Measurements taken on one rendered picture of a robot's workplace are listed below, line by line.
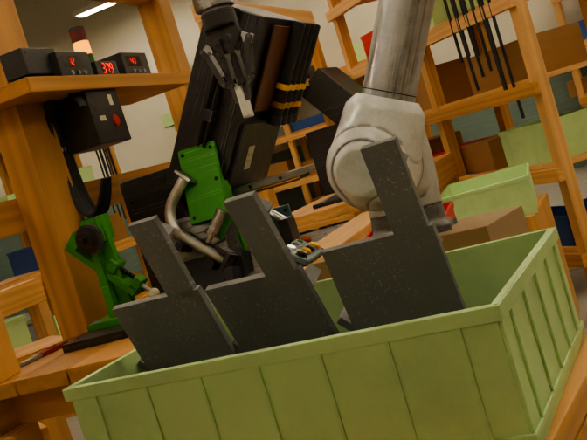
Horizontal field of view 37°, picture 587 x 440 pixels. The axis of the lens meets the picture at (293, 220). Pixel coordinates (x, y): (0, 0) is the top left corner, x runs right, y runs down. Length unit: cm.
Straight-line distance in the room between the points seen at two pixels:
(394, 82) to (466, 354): 74
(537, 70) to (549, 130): 31
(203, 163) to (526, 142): 287
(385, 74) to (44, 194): 108
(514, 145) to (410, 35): 352
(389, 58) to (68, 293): 115
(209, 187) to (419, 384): 148
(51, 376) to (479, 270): 100
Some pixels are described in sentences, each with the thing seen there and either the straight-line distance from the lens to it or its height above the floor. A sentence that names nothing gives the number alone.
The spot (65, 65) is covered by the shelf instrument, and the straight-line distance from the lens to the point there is 246.
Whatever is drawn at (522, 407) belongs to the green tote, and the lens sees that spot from 100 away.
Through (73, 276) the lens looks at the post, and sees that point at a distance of 238.
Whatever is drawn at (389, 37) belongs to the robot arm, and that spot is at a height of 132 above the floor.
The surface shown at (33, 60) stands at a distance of 239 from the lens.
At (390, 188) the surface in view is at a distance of 107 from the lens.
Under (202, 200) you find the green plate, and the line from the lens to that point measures 241.
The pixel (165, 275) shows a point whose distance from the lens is 123.
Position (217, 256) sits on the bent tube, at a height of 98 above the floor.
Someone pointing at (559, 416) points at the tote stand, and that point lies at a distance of 111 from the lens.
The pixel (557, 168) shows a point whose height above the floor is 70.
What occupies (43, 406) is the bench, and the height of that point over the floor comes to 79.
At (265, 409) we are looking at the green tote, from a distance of 111.
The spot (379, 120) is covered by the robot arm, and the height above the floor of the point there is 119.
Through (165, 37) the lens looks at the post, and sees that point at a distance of 330.
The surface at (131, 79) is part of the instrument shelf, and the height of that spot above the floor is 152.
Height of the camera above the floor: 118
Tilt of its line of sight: 4 degrees down
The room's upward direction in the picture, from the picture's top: 17 degrees counter-clockwise
